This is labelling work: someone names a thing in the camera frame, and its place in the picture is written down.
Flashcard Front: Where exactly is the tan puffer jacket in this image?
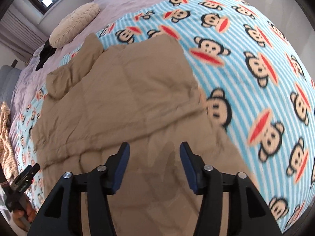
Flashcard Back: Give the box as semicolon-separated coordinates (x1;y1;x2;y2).
31;34;250;235

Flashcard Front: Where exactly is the left hand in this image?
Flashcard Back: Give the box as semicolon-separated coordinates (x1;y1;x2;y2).
12;201;37;231

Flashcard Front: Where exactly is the cream striped cloth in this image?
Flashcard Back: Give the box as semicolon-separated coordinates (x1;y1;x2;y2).
0;101;18;182

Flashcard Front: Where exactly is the grey headboard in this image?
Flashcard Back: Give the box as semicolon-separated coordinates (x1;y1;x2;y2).
0;65;21;106

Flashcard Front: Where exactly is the blue striped monkey blanket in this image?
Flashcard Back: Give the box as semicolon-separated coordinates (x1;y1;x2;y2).
12;0;314;232

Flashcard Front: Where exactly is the black garment on bed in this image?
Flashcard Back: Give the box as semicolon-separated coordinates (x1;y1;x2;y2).
35;40;56;71

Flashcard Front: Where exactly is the grey curtain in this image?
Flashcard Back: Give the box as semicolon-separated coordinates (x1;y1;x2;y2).
1;7;48;62

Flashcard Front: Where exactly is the round cream cushion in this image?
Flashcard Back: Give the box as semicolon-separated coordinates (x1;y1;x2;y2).
49;2;100;49

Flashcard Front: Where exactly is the lavender bed cover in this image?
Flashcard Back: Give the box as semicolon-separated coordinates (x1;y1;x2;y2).
9;0;210;128

